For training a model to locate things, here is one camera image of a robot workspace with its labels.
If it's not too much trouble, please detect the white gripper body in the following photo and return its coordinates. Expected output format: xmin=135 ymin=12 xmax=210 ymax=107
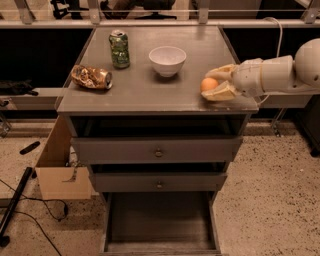
xmin=232 ymin=58 xmax=264 ymax=97

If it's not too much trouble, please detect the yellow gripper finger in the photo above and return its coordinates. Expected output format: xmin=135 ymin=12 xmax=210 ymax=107
xmin=205 ymin=64 xmax=237 ymax=81
xmin=201 ymin=81 xmax=241 ymax=101

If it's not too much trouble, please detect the small orange fruit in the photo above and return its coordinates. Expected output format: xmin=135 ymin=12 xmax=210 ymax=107
xmin=200 ymin=78 xmax=219 ymax=92

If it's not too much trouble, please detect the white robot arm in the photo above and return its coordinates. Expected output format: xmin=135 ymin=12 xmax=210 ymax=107
xmin=201 ymin=38 xmax=320 ymax=101

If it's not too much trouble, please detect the grey wooden drawer cabinet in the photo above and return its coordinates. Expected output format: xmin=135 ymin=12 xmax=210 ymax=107
xmin=57 ymin=25 xmax=258 ymax=256

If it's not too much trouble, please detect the grey top drawer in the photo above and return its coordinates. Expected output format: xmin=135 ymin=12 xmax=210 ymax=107
xmin=71 ymin=136 xmax=242 ymax=165

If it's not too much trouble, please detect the grey middle drawer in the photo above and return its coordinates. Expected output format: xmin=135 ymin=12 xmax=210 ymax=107
xmin=90 ymin=163 xmax=227 ymax=192

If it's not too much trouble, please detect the grey open bottom drawer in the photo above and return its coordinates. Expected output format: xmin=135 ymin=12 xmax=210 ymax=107
xmin=99 ymin=192 xmax=222 ymax=256

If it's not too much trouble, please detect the white ceramic bowl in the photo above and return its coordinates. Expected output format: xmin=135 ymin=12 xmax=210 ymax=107
xmin=149 ymin=46 xmax=187 ymax=77

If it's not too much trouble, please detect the crushed green soda can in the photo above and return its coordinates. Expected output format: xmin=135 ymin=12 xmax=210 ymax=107
xmin=109 ymin=30 xmax=130 ymax=69

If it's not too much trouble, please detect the crushed gold soda can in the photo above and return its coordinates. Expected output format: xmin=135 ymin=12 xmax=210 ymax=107
xmin=71 ymin=65 xmax=113 ymax=90

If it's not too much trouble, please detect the open cardboard box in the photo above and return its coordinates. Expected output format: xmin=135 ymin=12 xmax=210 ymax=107
xmin=35 ymin=117 xmax=93 ymax=200

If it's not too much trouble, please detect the small black floor object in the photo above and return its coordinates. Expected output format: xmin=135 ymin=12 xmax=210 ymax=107
xmin=19 ymin=141 xmax=41 ymax=155

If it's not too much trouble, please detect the black bag on ledge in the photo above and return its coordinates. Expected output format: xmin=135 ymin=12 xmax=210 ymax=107
xmin=0 ymin=80 xmax=38 ymax=96

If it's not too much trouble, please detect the black pole on floor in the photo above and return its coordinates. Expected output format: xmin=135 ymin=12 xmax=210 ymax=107
xmin=0 ymin=167 xmax=33 ymax=248

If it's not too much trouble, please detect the white hanging cable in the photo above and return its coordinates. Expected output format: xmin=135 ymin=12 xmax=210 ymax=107
xmin=257 ymin=16 xmax=284 ymax=108

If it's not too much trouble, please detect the metal railing frame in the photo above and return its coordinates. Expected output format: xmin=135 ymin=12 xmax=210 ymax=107
xmin=0 ymin=0 xmax=320 ymax=111

